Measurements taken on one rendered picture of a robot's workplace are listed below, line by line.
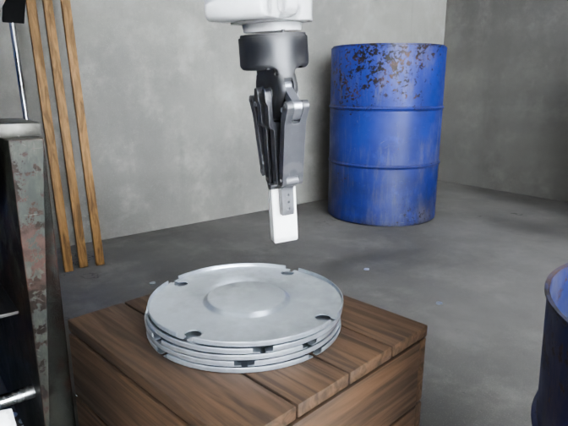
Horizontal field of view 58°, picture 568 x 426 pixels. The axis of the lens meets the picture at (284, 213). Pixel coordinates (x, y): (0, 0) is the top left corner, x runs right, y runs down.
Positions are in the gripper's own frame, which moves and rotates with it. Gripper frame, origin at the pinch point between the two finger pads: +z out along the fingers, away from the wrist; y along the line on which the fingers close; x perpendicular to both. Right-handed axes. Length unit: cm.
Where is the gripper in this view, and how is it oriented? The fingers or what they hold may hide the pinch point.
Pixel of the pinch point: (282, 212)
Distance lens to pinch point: 61.6
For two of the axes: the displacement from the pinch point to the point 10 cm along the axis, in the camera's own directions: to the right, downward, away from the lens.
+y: -3.6, -2.6, 9.0
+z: 0.5, 9.5, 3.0
